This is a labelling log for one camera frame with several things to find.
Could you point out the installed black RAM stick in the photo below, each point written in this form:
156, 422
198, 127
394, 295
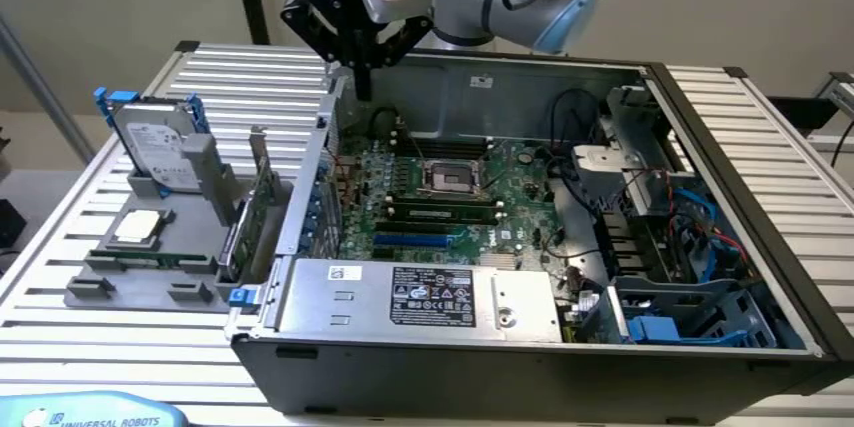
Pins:
444, 212

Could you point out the black expansion slot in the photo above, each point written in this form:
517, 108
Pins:
401, 227

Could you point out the green motherboard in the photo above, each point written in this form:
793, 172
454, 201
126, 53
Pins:
528, 202

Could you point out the blue expansion slot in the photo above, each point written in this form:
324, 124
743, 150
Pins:
410, 239

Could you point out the hard disk with blue carrier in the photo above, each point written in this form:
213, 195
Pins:
157, 147

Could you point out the silver power supply unit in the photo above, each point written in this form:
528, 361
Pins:
374, 302

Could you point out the silver aluminium frame post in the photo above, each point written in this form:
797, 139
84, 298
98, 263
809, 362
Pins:
41, 92

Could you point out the blue Universal Robots pendant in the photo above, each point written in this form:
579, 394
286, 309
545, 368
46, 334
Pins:
88, 409

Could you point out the green graphics card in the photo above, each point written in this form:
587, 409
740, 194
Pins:
257, 207

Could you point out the blue plastic connector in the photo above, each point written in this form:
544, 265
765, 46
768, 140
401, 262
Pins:
655, 329

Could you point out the CPU socket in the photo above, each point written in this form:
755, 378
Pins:
449, 177

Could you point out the grey parts rack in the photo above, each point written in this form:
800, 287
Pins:
181, 217

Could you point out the silver heat sink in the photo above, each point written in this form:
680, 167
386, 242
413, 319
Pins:
500, 260

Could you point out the green RAM stick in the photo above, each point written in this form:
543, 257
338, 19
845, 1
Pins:
150, 258

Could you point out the blue drive bay cage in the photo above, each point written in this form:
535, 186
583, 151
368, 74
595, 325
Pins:
695, 307

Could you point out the blue case latch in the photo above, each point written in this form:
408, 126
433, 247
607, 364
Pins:
244, 296

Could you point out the black box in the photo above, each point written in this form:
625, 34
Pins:
10, 224

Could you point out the black open PC case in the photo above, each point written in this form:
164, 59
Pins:
468, 377

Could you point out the silver CPU chip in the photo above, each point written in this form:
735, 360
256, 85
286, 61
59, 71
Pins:
138, 225

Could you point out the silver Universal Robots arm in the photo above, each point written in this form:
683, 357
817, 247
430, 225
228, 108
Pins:
528, 2

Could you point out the metal disk bay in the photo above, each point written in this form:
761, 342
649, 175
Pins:
615, 167

